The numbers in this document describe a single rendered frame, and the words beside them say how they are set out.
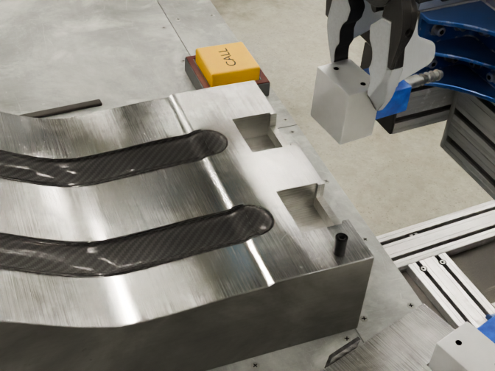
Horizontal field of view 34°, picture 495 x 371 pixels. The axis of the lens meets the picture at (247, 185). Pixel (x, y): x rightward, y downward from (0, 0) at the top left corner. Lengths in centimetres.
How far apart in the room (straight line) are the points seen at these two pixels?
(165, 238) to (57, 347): 13
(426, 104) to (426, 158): 117
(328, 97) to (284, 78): 173
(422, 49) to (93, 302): 34
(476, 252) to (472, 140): 64
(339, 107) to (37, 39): 48
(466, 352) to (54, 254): 32
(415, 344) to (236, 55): 45
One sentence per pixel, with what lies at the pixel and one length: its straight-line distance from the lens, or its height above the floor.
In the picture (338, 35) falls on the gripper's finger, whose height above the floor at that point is 99.
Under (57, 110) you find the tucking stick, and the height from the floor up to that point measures 80.
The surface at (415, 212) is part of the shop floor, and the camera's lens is 205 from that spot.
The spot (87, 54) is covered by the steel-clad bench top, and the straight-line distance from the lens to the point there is 103.
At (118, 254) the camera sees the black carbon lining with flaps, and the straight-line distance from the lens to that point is 65.
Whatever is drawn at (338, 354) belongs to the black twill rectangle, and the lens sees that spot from 61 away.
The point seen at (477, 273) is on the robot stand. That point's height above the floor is 21.
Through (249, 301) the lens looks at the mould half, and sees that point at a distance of 62.
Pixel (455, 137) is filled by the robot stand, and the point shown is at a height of 71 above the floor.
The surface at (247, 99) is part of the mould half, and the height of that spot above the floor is 89.
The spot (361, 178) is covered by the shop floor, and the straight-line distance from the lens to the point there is 212.
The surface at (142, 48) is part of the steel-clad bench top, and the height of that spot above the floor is 80.
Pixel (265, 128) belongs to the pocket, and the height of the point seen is 87.
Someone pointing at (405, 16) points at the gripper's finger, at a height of 104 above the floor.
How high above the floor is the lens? 135
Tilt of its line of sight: 41 degrees down
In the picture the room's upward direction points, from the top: 5 degrees clockwise
